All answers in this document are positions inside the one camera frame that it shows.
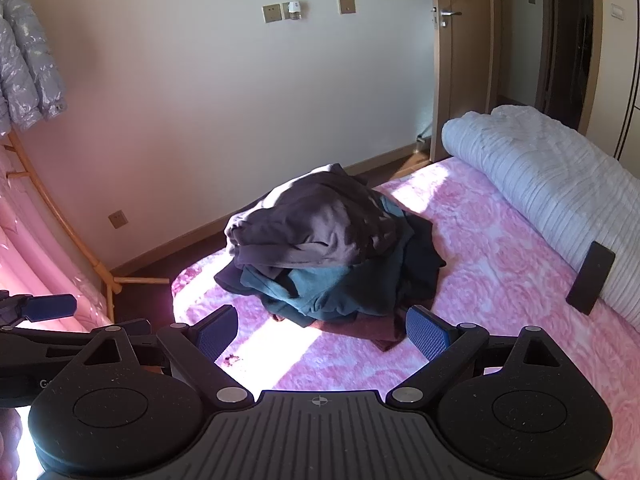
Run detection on metal door handle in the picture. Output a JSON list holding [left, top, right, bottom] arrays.
[[432, 6, 463, 28]]

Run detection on person's left hand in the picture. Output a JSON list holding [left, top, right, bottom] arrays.
[[0, 409, 24, 480]]

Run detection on grey puffer jacket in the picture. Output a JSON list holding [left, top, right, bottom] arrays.
[[0, 0, 69, 136]]

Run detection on dark brown garment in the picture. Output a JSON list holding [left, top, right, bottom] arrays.
[[223, 162, 416, 268]]

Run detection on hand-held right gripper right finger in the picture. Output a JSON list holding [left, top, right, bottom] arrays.
[[385, 305, 571, 408]]

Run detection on pink floral blanket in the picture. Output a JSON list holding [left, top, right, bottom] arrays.
[[171, 155, 640, 480]]

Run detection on black garment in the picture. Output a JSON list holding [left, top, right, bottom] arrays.
[[214, 200, 448, 312]]

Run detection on pink glossy cloth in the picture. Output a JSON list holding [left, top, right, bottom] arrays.
[[0, 147, 114, 333]]

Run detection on wooden door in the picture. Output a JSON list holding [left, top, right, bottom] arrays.
[[429, 0, 502, 164]]

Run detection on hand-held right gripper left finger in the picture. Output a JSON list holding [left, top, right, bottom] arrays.
[[75, 305, 256, 408]]

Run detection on maroon garment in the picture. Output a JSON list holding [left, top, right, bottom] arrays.
[[272, 304, 412, 354]]

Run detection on wooden clothes rack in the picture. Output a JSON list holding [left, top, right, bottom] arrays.
[[0, 127, 171, 322]]

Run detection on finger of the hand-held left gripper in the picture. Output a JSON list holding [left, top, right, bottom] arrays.
[[0, 290, 79, 331]]

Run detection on black rectangular block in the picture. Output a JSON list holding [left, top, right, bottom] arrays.
[[566, 241, 617, 316]]

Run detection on dark teal garment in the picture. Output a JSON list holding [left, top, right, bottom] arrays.
[[240, 195, 417, 329]]

